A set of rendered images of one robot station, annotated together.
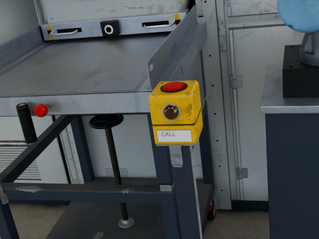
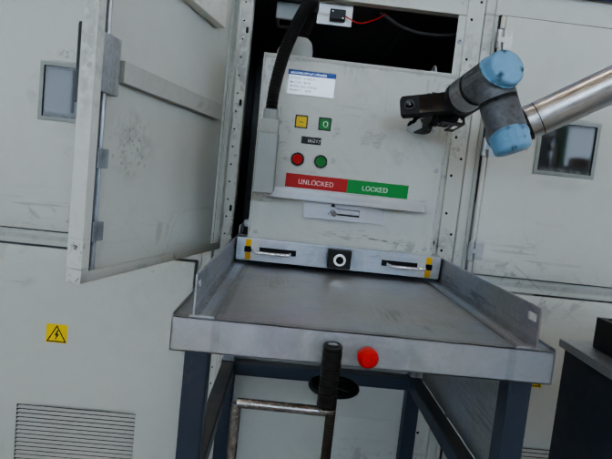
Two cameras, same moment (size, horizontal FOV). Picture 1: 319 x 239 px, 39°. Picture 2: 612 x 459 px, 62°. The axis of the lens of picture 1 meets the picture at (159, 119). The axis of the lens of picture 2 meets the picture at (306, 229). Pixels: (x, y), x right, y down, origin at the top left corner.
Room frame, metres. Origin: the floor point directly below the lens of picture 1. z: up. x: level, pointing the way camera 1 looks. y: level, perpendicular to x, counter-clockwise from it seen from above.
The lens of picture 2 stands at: (0.34, 0.64, 1.05)
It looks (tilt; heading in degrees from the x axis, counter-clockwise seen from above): 5 degrees down; 341
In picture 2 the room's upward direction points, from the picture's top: 6 degrees clockwise
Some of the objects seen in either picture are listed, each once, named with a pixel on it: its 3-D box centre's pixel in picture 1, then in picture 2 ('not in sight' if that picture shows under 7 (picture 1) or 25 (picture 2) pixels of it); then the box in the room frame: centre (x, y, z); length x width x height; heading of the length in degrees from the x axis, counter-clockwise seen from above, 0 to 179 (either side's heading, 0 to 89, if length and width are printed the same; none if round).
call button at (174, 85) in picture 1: (173, 88); not in sight; (0.76, -0.03, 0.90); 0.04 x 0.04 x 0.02
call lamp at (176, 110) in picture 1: (170, 113); not in sight; (0.72, -0.02, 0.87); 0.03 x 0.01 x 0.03; 73
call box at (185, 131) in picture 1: (176, 112); not in sight; (0.76, -0.03, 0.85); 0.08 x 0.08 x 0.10; 73
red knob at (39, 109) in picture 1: (42, 109); (367, 355); (1.03, 0.28, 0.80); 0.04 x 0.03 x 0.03; 163
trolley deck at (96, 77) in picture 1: (95, 63); (343, 300); (1.38, 0.18, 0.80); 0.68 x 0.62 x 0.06; 163
